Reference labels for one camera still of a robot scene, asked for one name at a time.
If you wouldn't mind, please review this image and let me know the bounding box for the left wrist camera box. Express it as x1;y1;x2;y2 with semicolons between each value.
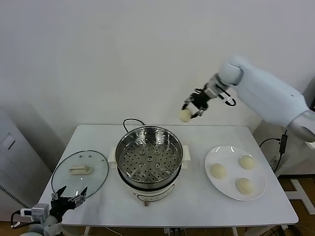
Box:
21;204;50;221

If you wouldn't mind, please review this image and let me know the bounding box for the black power adapter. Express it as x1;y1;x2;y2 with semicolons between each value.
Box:
279;134;288;154

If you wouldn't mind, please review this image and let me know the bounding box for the dark monitor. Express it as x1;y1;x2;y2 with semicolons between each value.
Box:
302;76;315;109

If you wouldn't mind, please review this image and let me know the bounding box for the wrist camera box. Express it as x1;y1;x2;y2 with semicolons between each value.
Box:
205;87;220;99
21;204;50;221

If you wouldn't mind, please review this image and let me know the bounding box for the round white plate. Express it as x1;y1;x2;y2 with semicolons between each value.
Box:
204;146;268;201

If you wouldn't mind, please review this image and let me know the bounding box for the cream electric cooker base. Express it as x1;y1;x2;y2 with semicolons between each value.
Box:
108;145;192;207

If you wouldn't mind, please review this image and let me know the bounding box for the white floor cabinet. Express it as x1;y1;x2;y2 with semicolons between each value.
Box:
0;108;54;214

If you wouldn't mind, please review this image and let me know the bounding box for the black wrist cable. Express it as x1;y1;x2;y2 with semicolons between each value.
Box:
218;89;236;107
10;210;23;229

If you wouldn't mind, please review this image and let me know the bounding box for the round glass pot lid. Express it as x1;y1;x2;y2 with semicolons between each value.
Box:
51;150;110;201

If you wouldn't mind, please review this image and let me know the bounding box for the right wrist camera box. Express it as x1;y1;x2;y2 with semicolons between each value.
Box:
205;87;220;99

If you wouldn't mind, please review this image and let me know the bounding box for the perforated steel steamer basket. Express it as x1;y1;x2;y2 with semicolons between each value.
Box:
108;125;191;189

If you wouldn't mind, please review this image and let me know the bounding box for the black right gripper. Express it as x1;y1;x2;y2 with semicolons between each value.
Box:
181;89;210;120

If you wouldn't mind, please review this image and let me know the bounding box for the white steamed baozi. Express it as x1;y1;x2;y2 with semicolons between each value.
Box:
179;109;192;123
210;163;227;179
238;155;256;170
235;178;254;195

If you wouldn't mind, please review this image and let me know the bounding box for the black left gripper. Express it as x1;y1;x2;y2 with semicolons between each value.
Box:
50;185;89;217

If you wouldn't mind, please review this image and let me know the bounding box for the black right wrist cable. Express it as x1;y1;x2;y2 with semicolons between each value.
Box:
218;89;236;107

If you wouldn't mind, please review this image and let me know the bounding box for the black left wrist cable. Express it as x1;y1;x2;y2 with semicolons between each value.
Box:
10;210;23;229

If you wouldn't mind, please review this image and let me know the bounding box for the white desk base frame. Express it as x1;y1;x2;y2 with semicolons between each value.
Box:
290;178;315;214

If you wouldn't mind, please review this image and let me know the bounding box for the black cooker power cord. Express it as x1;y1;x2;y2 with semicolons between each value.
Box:
123;118;146;135

